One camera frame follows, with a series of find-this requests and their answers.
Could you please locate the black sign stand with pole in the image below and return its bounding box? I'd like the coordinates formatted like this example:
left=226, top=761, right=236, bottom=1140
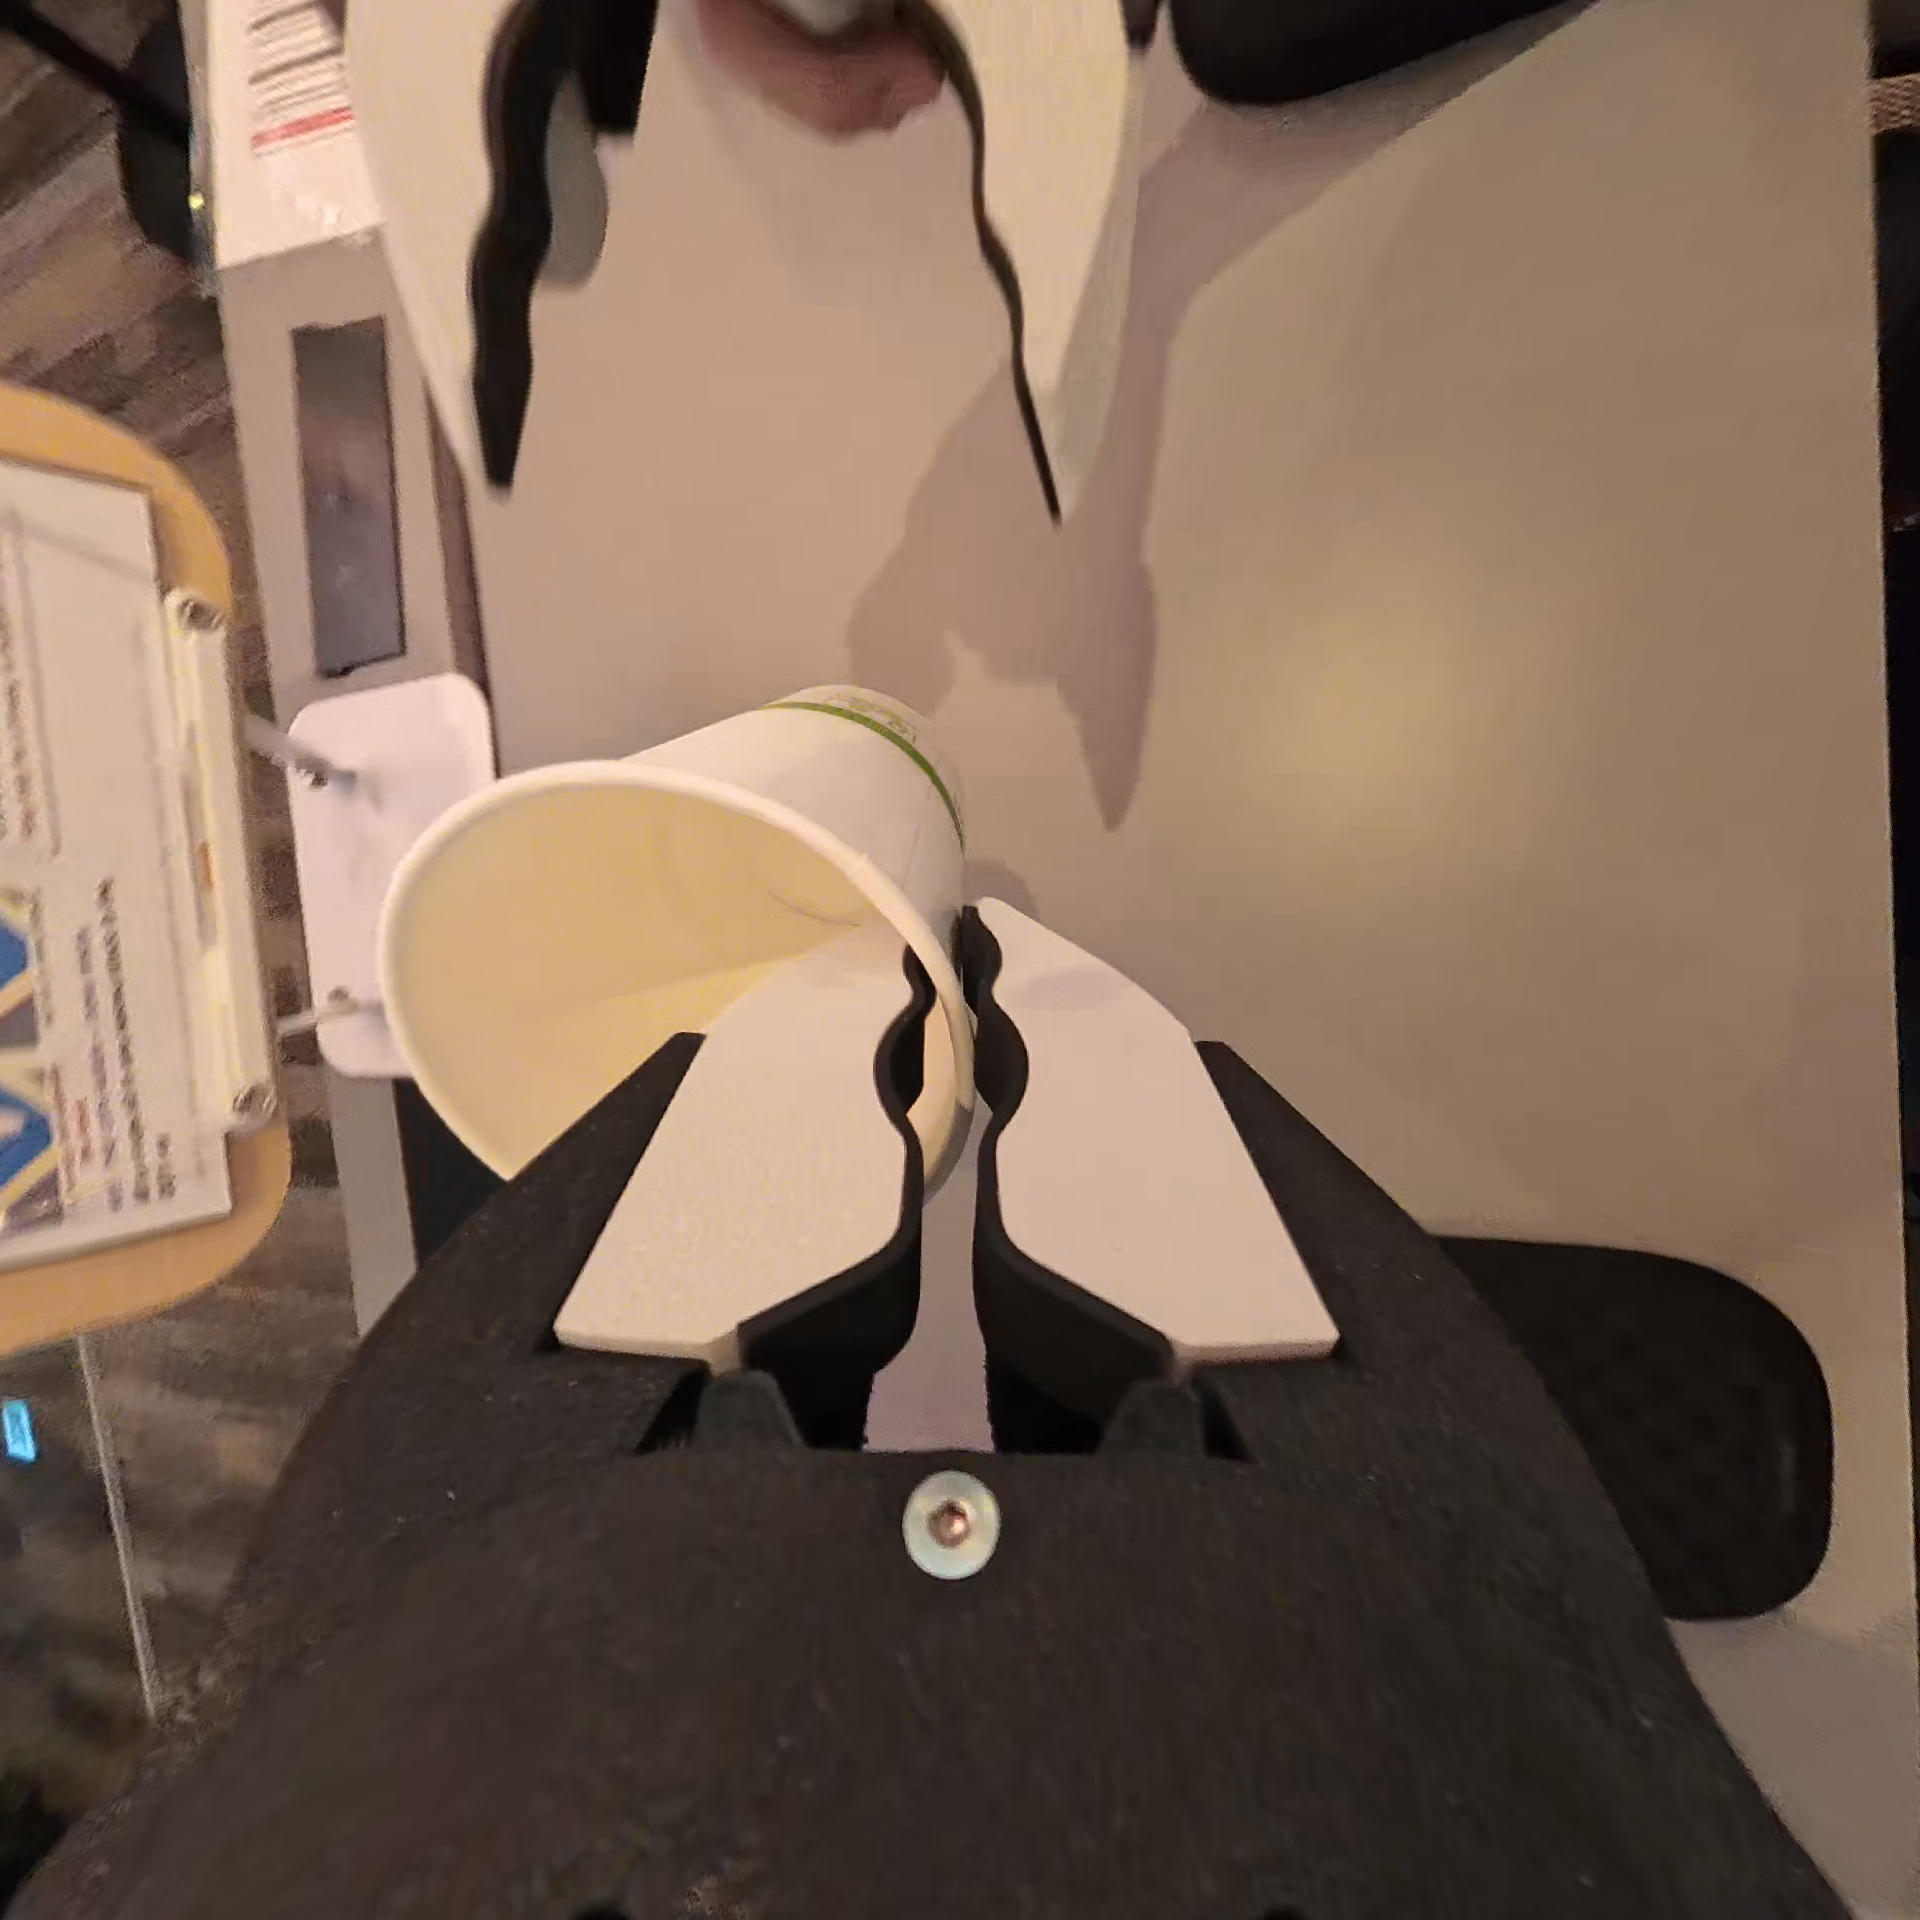
left=118, top=0, right=203, bottom=266

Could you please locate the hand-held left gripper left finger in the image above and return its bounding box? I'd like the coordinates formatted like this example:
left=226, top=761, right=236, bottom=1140
left=550, top=938, right=932, bottom=1449

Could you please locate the person's right hand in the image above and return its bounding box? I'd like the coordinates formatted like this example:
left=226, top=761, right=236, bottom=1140
left=704, top=0, right=939, bottom=140

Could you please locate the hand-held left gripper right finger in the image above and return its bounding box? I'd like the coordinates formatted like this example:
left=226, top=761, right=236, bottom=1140
left=960, top=900, right=1341, bottom=1453

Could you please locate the wooden document stand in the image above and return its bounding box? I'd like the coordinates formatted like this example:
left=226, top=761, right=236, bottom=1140
left=0, top=383, right=290, bottom=1360

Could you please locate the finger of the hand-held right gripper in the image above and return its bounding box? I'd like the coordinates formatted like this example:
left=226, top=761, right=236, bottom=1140
left=929, top=0, right=1153, bottom=528
left=344, top=0, right=664, bottom=497

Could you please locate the printed instruction sheet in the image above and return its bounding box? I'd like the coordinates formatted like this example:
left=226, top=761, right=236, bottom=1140
left=0, top=457, right=234, bottom=1279

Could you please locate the white green-banded paper cup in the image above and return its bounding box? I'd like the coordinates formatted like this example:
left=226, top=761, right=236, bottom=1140
left=376, top=687, right=976, bottom=1203

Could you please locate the paper sheet in plastic sleeve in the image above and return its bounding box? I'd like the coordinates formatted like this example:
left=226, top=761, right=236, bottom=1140
left=211, top=0, right=394, bottom=273

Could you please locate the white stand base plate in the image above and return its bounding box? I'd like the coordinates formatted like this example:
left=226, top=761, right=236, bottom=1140
left=286, top=674, right=496, bottom=1079

